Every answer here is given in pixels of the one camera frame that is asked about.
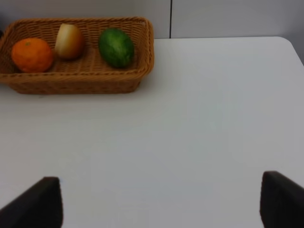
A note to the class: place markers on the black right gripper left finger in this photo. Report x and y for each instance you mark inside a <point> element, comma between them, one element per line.
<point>40,206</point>

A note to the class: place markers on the red yellow peach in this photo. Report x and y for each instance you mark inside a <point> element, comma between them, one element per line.
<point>70,42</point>

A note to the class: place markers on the light orange wicker basket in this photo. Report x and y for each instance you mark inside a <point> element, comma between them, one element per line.
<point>89,74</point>

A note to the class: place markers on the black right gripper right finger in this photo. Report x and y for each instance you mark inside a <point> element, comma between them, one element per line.
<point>281,202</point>

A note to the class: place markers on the orange mandarin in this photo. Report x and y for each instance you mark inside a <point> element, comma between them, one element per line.
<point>32,55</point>

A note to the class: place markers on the green lime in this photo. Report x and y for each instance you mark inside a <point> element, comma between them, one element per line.
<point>116,48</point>

